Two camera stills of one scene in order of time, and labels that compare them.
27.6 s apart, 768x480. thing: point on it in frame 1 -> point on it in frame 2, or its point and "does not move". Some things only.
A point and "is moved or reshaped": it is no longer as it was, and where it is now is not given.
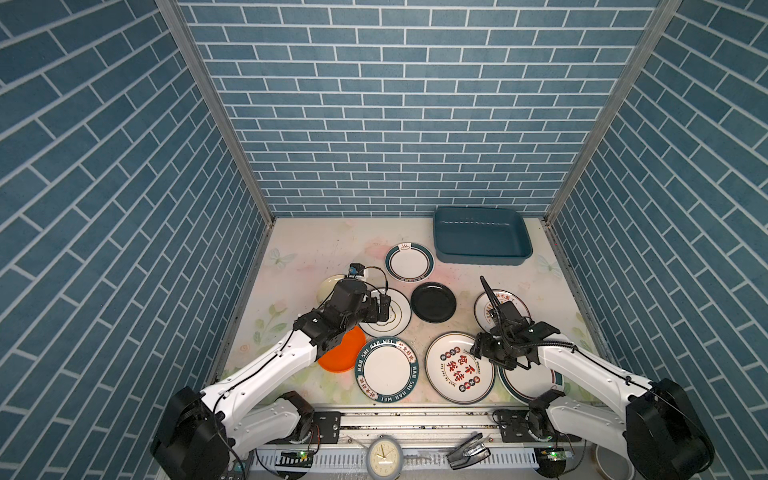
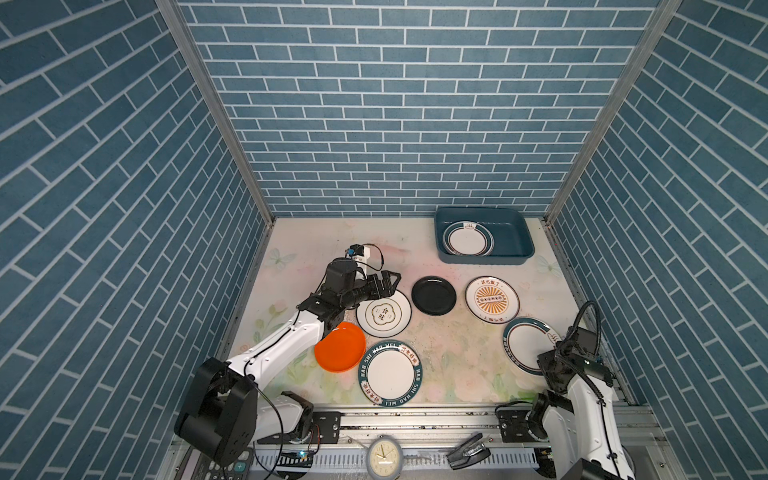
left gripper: (373, 314) -> (385, 290)
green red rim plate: (529, 380) is moved or reshaped
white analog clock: (384, 458) does not move
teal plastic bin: (482, 235) does not move
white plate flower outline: (399, 315) does not move
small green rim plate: (409, 261) -> (469, 239)
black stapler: (470, 452) does not move
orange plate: (342, 357) does not move
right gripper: (481, 346) -> (545, 360)
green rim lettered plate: (387, 369) does not move
